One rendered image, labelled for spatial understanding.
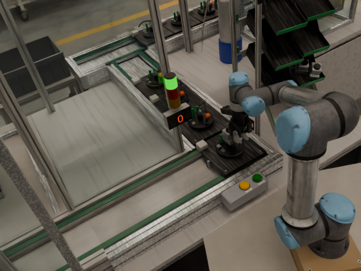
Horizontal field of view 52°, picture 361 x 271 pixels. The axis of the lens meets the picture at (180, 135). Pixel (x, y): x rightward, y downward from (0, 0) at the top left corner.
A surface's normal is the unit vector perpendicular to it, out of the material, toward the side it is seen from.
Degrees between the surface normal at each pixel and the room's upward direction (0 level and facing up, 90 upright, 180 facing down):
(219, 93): 0
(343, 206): 9
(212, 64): 0
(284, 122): 81
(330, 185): 0
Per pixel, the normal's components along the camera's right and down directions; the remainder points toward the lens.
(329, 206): 0.03, -0.75
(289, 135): -0.96, 0.17
